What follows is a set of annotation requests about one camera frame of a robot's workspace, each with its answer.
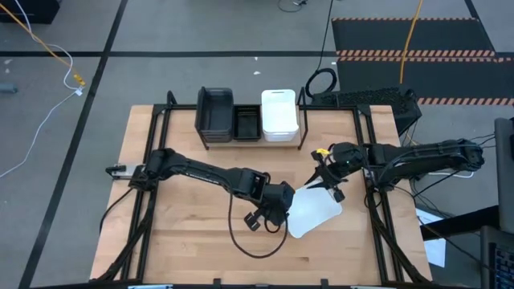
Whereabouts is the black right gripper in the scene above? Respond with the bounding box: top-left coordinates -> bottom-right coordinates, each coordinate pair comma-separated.
304,141 -> 369,193

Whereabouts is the clear plastic bag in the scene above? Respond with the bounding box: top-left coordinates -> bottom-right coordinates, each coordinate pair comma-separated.
199,130 -> 235,144

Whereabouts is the grey translucent plastic basket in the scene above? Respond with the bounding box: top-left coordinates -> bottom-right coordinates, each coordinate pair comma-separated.
195,86 -> 235,137

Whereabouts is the white paper sheet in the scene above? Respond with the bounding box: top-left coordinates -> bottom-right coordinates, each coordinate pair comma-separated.
415,207 -> 447,269

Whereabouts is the black hazard-striped floor mat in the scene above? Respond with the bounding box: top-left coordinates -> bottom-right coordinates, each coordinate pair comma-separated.
331,17 -> 514,106

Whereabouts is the black box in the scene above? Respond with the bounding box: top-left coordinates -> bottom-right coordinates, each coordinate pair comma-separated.
0,0 -> 61,24

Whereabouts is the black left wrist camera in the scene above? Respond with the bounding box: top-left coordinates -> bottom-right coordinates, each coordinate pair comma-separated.
243,211 -> 263,232

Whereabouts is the black cable on table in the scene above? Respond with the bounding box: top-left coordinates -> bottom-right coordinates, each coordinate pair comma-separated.
227,192 -> 289,259

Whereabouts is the black coiled cable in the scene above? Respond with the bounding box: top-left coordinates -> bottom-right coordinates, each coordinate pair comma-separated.
304,0 -> 338,100

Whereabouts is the black aluminium table frame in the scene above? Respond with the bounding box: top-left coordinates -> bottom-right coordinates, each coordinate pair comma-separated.
90,90 -> 433,289

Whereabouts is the yellow cable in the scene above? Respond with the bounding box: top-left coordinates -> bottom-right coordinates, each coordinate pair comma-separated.
0,2 -> 87,87
399,0 -> 425,84

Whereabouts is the thin black floor cable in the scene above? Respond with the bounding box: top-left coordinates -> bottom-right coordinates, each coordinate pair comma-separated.
278,0 -> 308,13

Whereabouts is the white cable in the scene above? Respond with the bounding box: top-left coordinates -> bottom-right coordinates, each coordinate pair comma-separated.
0,0 -> 84,178

